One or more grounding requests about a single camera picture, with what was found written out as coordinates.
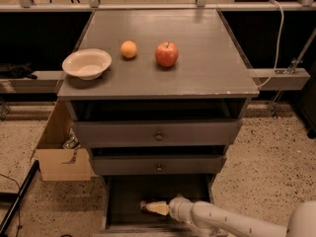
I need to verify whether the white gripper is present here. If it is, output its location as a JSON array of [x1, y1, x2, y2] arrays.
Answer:
[[146, 197, 194, 222]]

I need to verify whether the red coke can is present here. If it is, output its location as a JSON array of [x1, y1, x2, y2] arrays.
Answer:
[[139, 200, 153, 213]]

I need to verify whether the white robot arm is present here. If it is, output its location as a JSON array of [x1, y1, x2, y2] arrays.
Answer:
[[140, 197, 316, 237]]

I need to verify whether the grey open bottom drawer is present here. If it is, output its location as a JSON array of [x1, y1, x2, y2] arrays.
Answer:
[[92, 174, 215, 237]]

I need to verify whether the grey middle drawer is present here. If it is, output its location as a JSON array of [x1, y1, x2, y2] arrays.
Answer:
[[90, 155, 226, 176]]

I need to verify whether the grey wooden drawer cabinet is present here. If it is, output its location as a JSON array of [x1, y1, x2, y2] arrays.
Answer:
[[57, 9, 260, 183]]

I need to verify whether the grey top drawer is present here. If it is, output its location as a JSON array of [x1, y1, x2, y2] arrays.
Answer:
[[72, 119, 242, 148]]

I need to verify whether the cardboard box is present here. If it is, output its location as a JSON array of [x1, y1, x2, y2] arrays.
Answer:
[[35, 101, 93, 182]]

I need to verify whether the black bar on floor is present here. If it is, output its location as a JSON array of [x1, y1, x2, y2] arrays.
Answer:
[[0, 160, 40, 237]]

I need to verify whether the red apple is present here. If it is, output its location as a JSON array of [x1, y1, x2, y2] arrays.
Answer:
[[155, 41, 179, 67]]

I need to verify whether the white bowl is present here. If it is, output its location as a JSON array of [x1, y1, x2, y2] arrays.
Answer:
[[62, 48, 112, 80]]

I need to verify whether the orange fruit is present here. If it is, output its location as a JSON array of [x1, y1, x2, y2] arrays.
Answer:
[[120, 40, 137, 58]]

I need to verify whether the black object on ledge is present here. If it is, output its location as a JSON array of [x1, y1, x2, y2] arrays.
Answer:
[[0, 63, 38, 80]]

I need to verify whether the white cable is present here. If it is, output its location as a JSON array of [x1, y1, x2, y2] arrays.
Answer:
[[256, 0, 285, 91]]

